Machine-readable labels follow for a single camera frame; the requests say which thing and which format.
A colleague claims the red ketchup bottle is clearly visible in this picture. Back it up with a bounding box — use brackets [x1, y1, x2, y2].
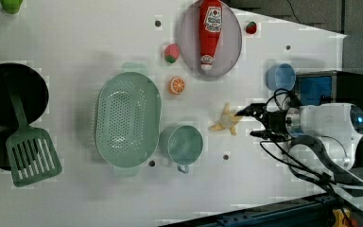
[199, 0, 223, 71]

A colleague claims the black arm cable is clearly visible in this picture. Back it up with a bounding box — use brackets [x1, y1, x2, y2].
[259, 88, 354, 202]

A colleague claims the blue metal frame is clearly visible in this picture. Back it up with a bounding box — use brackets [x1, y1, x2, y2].
[161, 194, 337, 227]

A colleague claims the peeled yellow toy banana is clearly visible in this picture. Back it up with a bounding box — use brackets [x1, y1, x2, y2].
[209, 102, 242, 136]

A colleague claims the yellow red object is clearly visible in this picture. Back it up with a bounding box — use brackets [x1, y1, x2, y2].
[332, 208, 359, 227]

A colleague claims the black frying pan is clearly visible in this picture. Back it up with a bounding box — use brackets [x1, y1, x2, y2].
[0, 62, 49, 128]

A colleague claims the green perforated colander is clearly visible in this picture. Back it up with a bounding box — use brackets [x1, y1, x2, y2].
[95, 61, 162, 177]

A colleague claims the green slotted spatula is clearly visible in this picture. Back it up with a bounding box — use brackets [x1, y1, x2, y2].
[6, 87, 62, 187]

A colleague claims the dark red toy strawberry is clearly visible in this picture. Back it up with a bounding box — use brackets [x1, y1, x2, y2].
[245, 21, 257, 34]

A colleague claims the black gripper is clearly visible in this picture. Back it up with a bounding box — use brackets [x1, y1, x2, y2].
[235, 103, 288, 141]

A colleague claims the teal metal mug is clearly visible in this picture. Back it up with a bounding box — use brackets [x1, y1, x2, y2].
[159, 126, 203, 174]

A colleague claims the orange slice toy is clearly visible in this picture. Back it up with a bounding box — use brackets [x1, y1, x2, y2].
[168, 77, 185, 95]

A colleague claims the blue plastic cup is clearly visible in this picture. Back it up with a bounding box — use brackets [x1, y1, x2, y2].
[266, 63, 296, 91]

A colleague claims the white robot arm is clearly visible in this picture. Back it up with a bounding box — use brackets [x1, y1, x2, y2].
[237, 103, 363, 213]

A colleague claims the grey oval plate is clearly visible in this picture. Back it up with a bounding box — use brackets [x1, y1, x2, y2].
[178, 0, 242, 77]

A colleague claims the green plastic cup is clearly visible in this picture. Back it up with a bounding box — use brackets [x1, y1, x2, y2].
[0, 0, 24, 15]

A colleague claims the pink toy strawberry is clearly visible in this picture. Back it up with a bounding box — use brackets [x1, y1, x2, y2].
[164, 44, 180, 63]

